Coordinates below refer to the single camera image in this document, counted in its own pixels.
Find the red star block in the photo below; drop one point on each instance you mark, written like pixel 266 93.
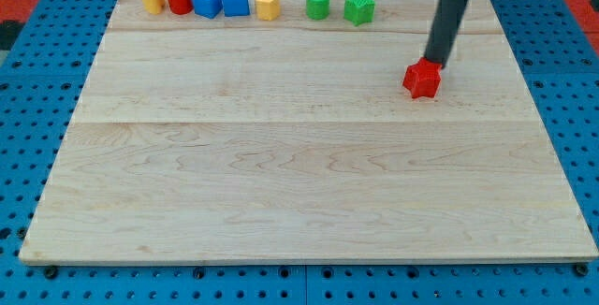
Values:
pixel 423 78

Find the green star block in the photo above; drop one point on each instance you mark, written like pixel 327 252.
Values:
pixel 359 11

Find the wooden board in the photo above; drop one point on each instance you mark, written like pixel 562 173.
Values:
pixel 236 141

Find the yellow hexagon block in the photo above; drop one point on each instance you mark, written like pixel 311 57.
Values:
pixel 268 10

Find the green cylinder block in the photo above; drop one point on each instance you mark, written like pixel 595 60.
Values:
pixel 317 9

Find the blue pentagon block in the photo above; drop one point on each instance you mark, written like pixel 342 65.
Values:
pixel 235 8

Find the blue cube block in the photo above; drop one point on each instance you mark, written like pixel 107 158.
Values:
pixel 207 8

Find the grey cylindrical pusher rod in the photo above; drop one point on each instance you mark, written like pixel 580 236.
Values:
pixel 445 26

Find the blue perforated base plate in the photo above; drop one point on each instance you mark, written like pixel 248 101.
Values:
pixel 41 80

